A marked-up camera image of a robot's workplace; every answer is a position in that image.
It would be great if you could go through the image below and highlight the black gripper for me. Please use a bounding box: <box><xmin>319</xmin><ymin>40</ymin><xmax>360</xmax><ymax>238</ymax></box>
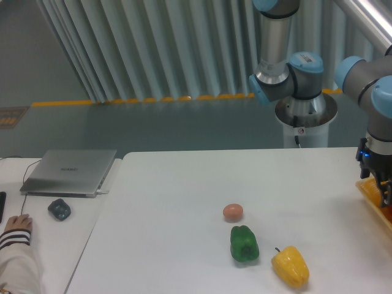
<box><xmin>355</xmin><ymin>138</ymin><xmax>391</xmax><ymax>208</ymax></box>

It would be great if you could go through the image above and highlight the yellow bell pepper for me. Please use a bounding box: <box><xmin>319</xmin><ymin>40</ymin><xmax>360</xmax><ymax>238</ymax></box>
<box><xmin>271</xmin><ymin>246</ymin><xmax>310</xmax><ymax>288</ymax></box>

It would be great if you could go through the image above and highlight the striped beige sleeve forearm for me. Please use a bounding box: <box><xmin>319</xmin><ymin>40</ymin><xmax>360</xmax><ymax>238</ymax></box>
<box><xmin>1</xmin><ymin>229</ymin><xmax>41</xmax><ymax>293</ymax></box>

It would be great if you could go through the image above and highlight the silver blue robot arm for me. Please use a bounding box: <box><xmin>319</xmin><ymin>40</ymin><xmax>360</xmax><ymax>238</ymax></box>
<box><xmin>249</xmin><ymin>1</ymin><xmax>391</xmax><ymax>207</ymax></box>

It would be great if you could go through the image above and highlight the yellow plastic basket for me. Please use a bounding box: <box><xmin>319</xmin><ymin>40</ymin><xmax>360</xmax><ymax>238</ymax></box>
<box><xmin>355</xmin><ymin>177</ymin><xmax>391</xmax><ymax>232</ymax></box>

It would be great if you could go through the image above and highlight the red item in basket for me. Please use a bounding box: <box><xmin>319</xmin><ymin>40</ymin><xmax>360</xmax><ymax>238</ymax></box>
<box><xmin>380</xmin><ymin>206</ymin><xmax>392</xmax><ymax>222</ymax></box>

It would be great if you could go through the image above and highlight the green bell pepper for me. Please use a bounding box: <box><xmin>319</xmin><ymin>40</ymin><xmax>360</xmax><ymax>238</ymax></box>
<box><xmin>230</xmin><ymin>225</ymin><xmax>260</xmax><ymax>263</ymax></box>

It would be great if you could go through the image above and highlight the person's hand on mouse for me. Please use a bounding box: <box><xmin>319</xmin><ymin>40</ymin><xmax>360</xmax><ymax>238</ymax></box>
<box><xmin>4</xmin><ymin>214</ymin><xmax>32</xmax><ymax>232</ymax></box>

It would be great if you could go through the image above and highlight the brown egg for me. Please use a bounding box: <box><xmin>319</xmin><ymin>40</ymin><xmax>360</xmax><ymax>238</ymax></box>
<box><xmin>222</xmin><ymin>203</ymin><xmax>244</xmax><ymax>222</ymax></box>

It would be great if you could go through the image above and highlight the white usb plug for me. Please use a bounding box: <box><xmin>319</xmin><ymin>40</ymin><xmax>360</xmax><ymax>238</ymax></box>
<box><xmin>96</xmin><ymin>190</ymin><xmax>109</xmax><ymax>195</ymax></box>

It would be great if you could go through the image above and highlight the white corrugated partition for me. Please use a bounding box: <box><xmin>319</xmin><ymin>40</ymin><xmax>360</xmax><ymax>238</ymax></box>
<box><xmin>39</xmin><ymin>1</ymin><xmax>383</xmax><ymax>104</ymax></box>

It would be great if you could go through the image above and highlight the silver laptop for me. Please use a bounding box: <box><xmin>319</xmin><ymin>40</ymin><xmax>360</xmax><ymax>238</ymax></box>
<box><xmin>20</xmin><ymin>149</ymin><xmax>116</xmax><ymax>198</ymax></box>

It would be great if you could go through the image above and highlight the small dark grey tray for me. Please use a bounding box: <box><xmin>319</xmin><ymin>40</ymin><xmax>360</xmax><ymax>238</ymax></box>
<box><xmin>48</xmin><ymin>198</ymin><xmax>72</xmax><ymax>221</ymax></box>

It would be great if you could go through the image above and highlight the black keyboard edge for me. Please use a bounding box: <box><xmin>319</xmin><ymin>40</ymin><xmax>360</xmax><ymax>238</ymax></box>
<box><xmin>0</xmin><ymin>191</ymin><xmax>7</xmax><ymax>223</ymax></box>

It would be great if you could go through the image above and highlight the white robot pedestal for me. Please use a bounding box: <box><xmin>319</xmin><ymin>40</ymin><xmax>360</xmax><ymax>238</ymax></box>
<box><xmin>275</xmin><ymin>93</ymin><xmax>337</xmax><ymax>148</ymax></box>

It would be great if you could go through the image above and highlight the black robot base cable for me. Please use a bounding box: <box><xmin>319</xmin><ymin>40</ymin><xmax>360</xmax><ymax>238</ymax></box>
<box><xmin>292</xmin><ymin>115</ymin><xmax>301</xmax><ymax>149</ymax></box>

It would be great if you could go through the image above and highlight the black laptop cable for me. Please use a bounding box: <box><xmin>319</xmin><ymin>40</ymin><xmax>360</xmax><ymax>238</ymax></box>
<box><xmin>0</xmin><ymin>156</ymin><xmax>45</xmax><ymax>217</ymax></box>

